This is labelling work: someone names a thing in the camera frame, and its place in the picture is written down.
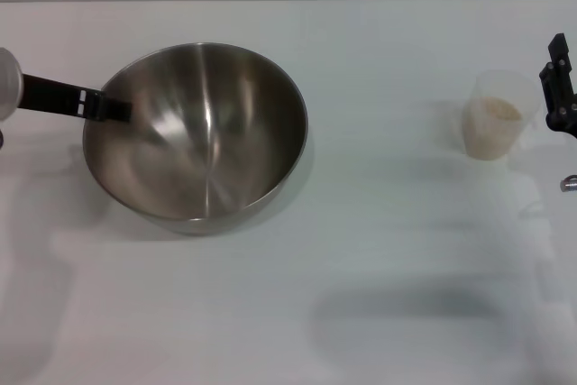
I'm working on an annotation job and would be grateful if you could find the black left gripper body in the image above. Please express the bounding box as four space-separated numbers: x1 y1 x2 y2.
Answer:
20 73 87 119

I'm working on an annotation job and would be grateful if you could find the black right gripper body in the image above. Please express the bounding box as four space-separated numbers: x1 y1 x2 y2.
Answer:
545 100 577 138

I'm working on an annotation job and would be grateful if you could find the clear plastic measuring cup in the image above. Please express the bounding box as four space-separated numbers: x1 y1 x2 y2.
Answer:
462 69 542 160

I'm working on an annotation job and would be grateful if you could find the white uncooked rice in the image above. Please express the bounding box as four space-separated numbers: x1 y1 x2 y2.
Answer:
463 96 524 160

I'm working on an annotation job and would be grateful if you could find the stainless steel mixing bowl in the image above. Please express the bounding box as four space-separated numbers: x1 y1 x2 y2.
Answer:
82 41 310 236

